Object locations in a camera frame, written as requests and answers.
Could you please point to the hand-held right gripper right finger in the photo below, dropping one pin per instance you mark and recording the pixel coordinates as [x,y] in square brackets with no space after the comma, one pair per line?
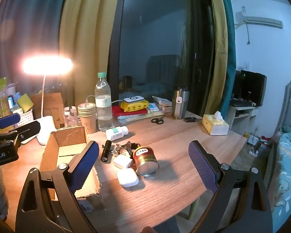
[203,167]

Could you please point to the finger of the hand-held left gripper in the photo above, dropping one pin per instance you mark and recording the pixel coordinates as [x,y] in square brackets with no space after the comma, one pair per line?
[8,121]
[26,129]

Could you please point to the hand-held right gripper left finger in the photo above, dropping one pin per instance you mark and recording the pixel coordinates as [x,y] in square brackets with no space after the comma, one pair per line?
[84,165]

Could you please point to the cardboard box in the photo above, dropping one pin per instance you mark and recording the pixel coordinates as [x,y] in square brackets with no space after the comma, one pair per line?
[68,136]

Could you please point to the bunch of keys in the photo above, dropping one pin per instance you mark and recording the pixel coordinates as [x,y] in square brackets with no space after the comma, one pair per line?
[117,151]

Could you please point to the white charger plug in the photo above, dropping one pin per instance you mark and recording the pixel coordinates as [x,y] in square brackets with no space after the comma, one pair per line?
[122,161]

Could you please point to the white earbud case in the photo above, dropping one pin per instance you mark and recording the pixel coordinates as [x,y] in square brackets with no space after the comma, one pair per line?
[127,177]

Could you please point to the white pill bottle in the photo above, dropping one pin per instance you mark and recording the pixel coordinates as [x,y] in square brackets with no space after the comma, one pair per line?
[116,133]

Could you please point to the red and gold tin can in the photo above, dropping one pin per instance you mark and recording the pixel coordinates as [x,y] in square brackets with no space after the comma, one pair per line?
[143,155]

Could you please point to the white perforated plastic basket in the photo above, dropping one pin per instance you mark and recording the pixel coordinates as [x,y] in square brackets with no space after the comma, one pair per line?
[26,117]

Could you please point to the blue and white small box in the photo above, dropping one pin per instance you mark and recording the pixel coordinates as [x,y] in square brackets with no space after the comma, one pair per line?
[11,102]

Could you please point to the white desk lamp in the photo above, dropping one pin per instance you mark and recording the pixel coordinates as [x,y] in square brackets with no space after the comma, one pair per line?
[46,126]

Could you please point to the black flashlight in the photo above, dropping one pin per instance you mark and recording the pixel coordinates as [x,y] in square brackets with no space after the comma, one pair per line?
[105,151]

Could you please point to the yellow-green sponge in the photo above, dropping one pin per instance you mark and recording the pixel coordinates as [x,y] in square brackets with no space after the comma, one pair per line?
[25,101]

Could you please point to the brown printed carton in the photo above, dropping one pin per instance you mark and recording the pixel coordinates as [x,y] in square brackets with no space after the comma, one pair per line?
[54,106]

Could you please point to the yellow and white tissue box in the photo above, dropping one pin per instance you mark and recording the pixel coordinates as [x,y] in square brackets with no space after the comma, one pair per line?
[214,125]

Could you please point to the stack of brown paper cups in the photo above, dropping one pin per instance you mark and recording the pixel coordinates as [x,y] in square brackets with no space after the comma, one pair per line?
[87,119]

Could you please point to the black car key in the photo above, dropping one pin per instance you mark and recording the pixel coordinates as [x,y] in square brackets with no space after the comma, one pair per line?
[190,119]

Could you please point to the clear water bottle green cap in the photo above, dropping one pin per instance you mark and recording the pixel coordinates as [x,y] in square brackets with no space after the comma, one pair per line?
[103,116]

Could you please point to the white computer cabinet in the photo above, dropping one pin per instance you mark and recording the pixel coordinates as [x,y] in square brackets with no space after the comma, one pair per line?
[242,121]

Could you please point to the red book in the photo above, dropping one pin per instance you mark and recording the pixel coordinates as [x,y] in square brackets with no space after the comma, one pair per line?
[117,110]

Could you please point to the stainless steel tumbler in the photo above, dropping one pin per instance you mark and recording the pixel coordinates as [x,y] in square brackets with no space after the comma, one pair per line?
[180,106]

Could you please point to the clear plastic document folder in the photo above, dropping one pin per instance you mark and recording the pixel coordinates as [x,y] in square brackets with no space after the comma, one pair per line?
[135,118]

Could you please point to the white medicine boxes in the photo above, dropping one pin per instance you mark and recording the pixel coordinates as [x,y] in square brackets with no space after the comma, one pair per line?
[163,103]

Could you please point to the yellow wet wipes packet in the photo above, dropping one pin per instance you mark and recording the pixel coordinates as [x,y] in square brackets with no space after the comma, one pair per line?
[134,106]

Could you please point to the blue and white tissue pack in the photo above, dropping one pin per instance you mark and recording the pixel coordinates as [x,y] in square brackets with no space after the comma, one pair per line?
[153,107]

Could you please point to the white power bank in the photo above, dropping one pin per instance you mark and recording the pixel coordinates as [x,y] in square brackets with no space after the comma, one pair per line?
[134,99]

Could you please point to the printed light blue blanket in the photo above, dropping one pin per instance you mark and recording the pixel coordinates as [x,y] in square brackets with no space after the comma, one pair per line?
[286,174]

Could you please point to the grey-blue curtain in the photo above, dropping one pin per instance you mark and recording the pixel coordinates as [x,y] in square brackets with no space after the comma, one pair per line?
[26,29]

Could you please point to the black computer monitor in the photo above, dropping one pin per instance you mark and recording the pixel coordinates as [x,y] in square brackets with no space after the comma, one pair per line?
[253,87]

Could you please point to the yellow curtain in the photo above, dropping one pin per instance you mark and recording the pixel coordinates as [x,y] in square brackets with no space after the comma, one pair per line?
[87,41]
[217,53]

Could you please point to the grey bed headboard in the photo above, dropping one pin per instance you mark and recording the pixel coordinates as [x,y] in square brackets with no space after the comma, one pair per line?
[289,102]

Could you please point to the teal curtain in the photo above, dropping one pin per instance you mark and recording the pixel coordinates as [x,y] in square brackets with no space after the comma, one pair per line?
[230,53]

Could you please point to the black framed glass door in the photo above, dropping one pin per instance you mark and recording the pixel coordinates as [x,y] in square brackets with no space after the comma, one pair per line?
[160,41]

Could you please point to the white wall socket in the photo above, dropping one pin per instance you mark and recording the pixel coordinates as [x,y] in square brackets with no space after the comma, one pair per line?
[246,65]

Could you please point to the white wall air conditioner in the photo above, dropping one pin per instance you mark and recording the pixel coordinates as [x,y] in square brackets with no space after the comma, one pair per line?
[259,21]

